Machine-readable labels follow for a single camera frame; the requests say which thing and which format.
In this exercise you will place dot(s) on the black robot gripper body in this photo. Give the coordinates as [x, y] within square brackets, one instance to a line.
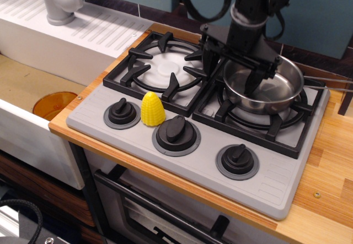
[242, 43]

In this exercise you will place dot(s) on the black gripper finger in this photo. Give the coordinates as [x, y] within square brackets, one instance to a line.
[253, 81]
[210, 60]

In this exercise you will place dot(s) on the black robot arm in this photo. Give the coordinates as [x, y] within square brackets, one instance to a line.
[257, 10]

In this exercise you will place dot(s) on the stainless steel pan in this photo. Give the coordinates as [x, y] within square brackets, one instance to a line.
[273, 95]

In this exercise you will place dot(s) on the black left burner grate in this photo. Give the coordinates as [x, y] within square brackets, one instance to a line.
[168, 66]

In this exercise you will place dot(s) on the black burner grate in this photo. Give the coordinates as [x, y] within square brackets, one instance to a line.
[168, 66]
[289, 132]

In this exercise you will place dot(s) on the black right burner grate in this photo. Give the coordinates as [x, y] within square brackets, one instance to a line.
[289, 132]

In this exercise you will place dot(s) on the yellow toy corn cob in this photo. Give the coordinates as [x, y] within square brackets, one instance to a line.
[152, 110]

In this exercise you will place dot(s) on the black middle stove knob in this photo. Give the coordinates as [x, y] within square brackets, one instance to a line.
[176, 137]

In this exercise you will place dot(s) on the black stove knob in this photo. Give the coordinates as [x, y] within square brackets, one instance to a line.
[237, 162]
[176, 137]
[122, 115]

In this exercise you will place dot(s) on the black right stove knob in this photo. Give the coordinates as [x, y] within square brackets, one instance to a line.
[237, 162]

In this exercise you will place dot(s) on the grey toy stove top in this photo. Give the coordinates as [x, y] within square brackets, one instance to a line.
[270, 191]

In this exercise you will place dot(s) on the black left stove knob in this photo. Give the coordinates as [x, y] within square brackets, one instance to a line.
[122, 115]

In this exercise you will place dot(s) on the grey toy faucet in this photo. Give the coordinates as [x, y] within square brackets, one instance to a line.
[61, 12]

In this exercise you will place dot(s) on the toy oven door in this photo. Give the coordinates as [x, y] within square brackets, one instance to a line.
[152, 221]

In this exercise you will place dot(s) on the white toy sink unit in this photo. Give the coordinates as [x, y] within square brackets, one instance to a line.
[38, 58]

